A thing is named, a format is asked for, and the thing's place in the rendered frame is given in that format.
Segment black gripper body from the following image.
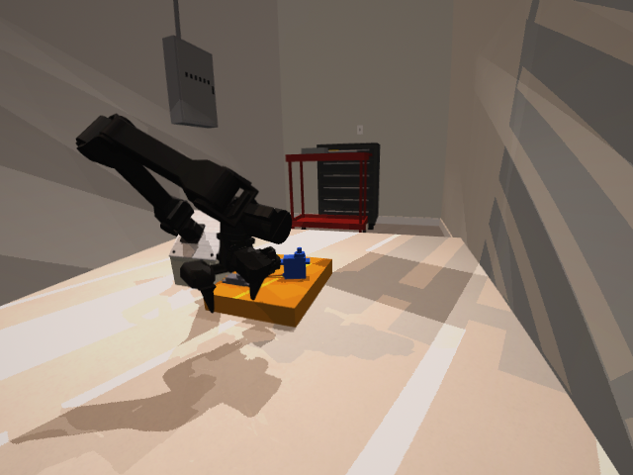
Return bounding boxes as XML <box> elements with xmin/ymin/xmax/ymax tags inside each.
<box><xmin>180</xmin><ymin>231</ymin><xmax>281</xmax><ymax>289</ymax></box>

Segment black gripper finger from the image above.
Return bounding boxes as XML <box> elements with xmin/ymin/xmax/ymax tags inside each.
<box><xmin>197</xmin><ymin>283</ymin><xmax>217</xmax><ymax>313</ymax></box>
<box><xmin>249</xmin><ymin>270</ymin><xmax>275</xmax><ymax>300</ymax></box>

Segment orange flat rectangular deck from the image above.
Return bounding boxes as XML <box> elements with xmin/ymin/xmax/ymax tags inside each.
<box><xmin>214</xmin><ymin>257</ymin><xmax>332</xmax><ymax>328</ymax></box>

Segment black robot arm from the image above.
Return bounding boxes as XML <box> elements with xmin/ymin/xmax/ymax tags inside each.
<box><xmin>76</xmin><ymin>114</ymin><xmax>292</xmax><ymax>285</ymax></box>

